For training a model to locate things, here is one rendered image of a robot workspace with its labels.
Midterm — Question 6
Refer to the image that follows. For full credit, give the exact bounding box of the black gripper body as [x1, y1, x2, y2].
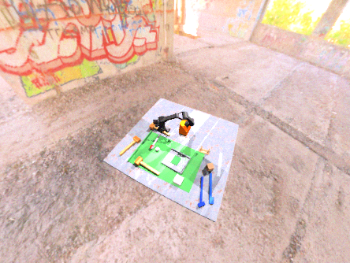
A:
[155, 123, 170, 133]

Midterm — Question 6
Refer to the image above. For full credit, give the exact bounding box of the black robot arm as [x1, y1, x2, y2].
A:
[153, 111, 195, 132]

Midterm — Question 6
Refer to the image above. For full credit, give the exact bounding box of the green flat mat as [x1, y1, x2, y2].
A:
[129, 132, 205, 193]

